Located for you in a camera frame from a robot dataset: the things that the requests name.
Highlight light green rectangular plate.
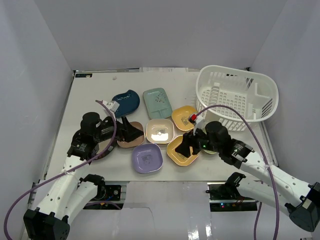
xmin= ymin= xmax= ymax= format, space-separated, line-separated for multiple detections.
xmin=143 ymin=87 xmax=173 ymax=119

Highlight purple square plate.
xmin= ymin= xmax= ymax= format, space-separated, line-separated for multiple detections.
xmin=131 ymin=143 xmax=163 ymax=174

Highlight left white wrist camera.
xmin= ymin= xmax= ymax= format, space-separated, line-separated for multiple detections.
xmin=102 ymin=100 xmax=120 ymax=113

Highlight green square plate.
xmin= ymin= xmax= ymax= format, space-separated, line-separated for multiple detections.
xmin=202 ymin=147 xmax=216 ymax=155

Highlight round dark mirrored plate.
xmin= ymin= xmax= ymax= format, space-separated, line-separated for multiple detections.
xmin=95 ymin=139 xmax=117 ymax=161

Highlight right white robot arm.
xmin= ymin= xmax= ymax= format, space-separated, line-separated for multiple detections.
xmin=175 ymin=121 xmax=320 ymax=233

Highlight brown square plate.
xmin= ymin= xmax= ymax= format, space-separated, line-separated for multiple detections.
xmin=117 ymin=121 xmax=145 ymax=149

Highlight white plastic dish basket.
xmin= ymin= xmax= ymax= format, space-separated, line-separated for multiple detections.
xmin=195 ymin=65 xmax=279 ymax=132

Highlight yellow square plate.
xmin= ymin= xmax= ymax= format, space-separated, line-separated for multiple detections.
xmin=171 ymin=105 xmax=198 ymax=132
xmin=166 ymin=135 xmax=199 ymax=167

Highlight cream square plate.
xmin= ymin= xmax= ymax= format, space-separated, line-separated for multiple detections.
xmin=145 ymin=118 xmax=175 ymax=144

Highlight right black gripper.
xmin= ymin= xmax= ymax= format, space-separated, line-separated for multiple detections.
xmin=174 ymin=124 xmax=221 ymax=158

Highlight dark blue leaf plate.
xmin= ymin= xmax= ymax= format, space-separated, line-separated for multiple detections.
xmin=112 ymin=89 xmax=140 ymax=118

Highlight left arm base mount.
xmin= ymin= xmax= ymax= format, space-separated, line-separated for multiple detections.
xmin=83 ymin=185 xmax=124 ymax=210

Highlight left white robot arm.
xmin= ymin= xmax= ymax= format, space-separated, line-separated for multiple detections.
xmin=23 ymin=112 xmax=144 ymax=240

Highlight papers at table back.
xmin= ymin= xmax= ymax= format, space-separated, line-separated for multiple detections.
xmin=139 ymin=67 xmax=189 ymax=73

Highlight yellow square plate front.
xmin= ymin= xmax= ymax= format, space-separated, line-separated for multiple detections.
xmin=166 ymin=135 xmax=199 ymax=167

